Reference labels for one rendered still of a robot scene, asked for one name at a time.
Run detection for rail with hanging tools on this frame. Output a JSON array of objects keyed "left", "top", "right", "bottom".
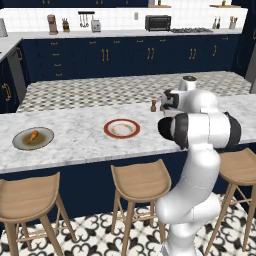
[{"left": 77, "top": 10, "right": 96, "bottom": 29}]

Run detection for silver toaster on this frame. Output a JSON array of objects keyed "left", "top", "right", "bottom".
[{"left": 90, "top": 19, "right": 102, "bottom": 34}]

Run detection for red rimmed white plate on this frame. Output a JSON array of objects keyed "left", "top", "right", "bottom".
[{"left": 103, "top": 118, "right": 141, "bottom": 140}]

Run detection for wooden bar stool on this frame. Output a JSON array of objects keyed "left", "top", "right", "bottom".
[
  {"left": 110, "top": 158, "right": 173, "bottom": 256},
  {"left": 203, "top": 147, "right": 256, "bottom": 256},
  {"left": 0, "top": 171, "right": 78, "bottom": 256}
]

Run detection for pot with kitchen tools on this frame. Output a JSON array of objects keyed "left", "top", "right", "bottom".
[{"left": 228, "top": 15, "right": 239, "bottom": 30}]

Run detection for grey fridge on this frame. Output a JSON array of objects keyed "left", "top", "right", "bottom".
[{"left": 244, "top": 49, "right": 256, "bottom": 85}]

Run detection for dark blue wall cupboards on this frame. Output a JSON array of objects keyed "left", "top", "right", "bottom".
[{"left": 0, "top": 0, "right": 149, "bottom": 9}]

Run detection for dark blue tall cupboard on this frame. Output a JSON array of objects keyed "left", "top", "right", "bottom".
[{"left": 231, "top": 0, "right": 256, "bottom": 79}]

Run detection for wooden wall shelf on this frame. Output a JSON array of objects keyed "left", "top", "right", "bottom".
[
  {"left": 148, "top": 0, "right": 172, "bottom": 9},
  {"left": 209, "top": 0, "right": 233, "bottom": 9}
]

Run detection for grey dishwasher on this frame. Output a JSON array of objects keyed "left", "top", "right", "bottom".
[{"left": 6, "top": 47, "right": 28, "bottom": 105}]

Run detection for brown chicken drumstick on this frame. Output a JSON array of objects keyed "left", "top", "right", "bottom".
[{"left": 27, "top": 129, "right": 40, "bottom": 145}]

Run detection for grey plate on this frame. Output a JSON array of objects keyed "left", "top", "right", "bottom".
[{"left": 12, "top": 126, "right": 55, "bottom": 151}]

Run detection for black hob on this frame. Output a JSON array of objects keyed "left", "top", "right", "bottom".
[{"left": 170, "top": 27, "right": 214, "bottom": 34}]

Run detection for dark blue base cupboards run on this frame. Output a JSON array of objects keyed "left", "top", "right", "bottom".
[{"left": 20, "top": 33, "right": 242, "bottom": 83}]

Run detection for knife block with knives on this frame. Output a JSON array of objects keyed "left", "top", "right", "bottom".
[{"left": 61, "top": 18, "right": 71, "bottom": 34}]

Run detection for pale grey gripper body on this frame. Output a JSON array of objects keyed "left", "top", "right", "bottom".
[{"left": 159, "top": 106, "right": 181, "bottom": 118}]

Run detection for black toaster oven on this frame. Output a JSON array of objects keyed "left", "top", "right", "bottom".
[{"left": 144, "top": 14, "right": 172, "bottom": 32}]

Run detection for dark blue island base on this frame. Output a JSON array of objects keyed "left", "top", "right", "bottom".
[{"left": 0, "top": 142, "right": 256, "bottom": 231}]

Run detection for dark blue side cupboard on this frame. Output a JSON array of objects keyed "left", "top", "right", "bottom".
[{"left": 0, "top": 57, "right": 20, "bottom": 115}]

